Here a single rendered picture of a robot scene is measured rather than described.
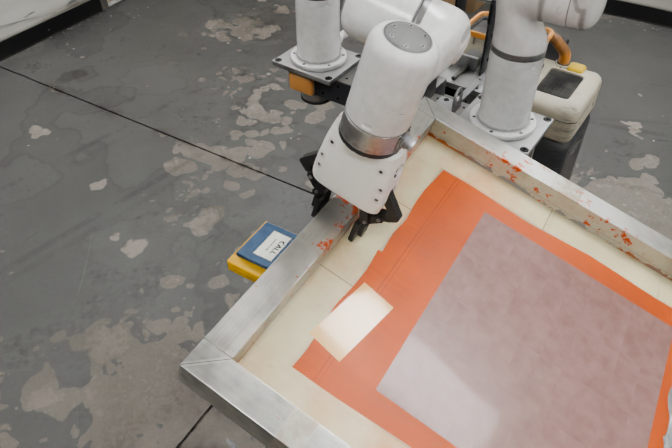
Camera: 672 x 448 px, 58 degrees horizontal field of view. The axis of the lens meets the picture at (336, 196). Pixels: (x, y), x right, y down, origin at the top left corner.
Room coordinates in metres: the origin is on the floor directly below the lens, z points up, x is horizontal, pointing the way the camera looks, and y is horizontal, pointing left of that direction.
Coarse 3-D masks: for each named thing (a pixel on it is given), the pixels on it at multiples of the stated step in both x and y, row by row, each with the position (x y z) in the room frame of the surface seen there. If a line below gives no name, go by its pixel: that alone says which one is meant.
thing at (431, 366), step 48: (384, 288) 0.49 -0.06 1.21; (432, 288) 0.51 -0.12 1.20; (384, 336) 0.43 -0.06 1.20; (432, 336) 0.44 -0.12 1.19; (480, 336) 0.45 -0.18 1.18; (336, 384) 0.36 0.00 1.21; (384, 384) 0.37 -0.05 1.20; (432, 384) 0.38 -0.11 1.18; (480, 384) 0.38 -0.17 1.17; (528, 384) 0.39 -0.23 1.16; (576, 384) 0.40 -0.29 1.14; (432, 432) 0.32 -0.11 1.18; (480, 432) 0.33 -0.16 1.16; (528, 432) 0.33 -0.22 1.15; (576, 432) 0.34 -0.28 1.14; (624, 432) 0.35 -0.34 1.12
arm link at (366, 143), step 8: (344, 112) 0.56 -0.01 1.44; (344, 120) 0.55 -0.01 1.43; (344, 128) 0.55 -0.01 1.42; (352, 128) 0.53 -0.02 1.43; (344, 136) 0.54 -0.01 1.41; (352, 136) 0.53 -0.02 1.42; (360, 136) 0.53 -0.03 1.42; (368, 136) 0.52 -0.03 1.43; (400, 136) 0.53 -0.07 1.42; (408, 136) 0.54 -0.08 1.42; (352, 144) 0.53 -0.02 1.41; (360, 144) 0.53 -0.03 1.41; (368, 144) 0.52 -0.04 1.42; (376, 144) 0.52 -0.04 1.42; (384, 144) 0.52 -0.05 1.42; (392, 144) 0.53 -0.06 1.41; (400, 144) 0.53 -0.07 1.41; (408, 144) 0.53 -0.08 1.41; (368, 152) 0.53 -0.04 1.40; (376, 152) 0.52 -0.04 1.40; (384, 152) 0.53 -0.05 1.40; (392, 152) 0.53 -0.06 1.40
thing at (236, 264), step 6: (234, 258) 0.78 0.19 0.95; (240, 258) 0.78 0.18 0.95; (228, 264) 0.77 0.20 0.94; (234, 264) 0.77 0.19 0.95; (240, 264) 0.77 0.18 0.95; (246, 264) 0.77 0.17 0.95; (252, 264) 0.77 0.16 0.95; (234, 270) 0.77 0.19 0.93; (240, 270) 0.76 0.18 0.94; (246, 270) 0.75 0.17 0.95; (252, 270) 0.75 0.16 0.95; (258, 270) 0.75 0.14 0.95; (264, 270) 0.75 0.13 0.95; (246, 276) 0.75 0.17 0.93; (252, 276) 0.75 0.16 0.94; (258, 276) 0.74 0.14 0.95
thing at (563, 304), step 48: (432, 192) 0.67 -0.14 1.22; (480, 192) 0.69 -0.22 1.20; (432, 240) 0.58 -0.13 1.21; (480, 240) 0.60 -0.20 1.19; (528, 240) 0.61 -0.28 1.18; (480, 288) 0.52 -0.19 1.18; (528, 288) 0.53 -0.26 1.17; (576, 288) 0.54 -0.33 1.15; (624, 288) 0.56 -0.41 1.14; (528, 336) 0.46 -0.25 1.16; (576, 336) 0.47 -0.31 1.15; (624, 336) 0.48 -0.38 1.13; (624, 384) 0.41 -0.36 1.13
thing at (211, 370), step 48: (480, 144) 0.75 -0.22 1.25; (528, 192) 0.70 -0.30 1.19; (576, 192) 0.69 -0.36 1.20; (336, 240) 0.54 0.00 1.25; (624, 240) 0.63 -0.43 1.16; (288, 288) 0.45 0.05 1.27; (240, 336) 0.38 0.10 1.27; (192, 384) 0.33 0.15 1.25; (240, 384) 0.33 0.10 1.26; (288, 432) 0.29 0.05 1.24
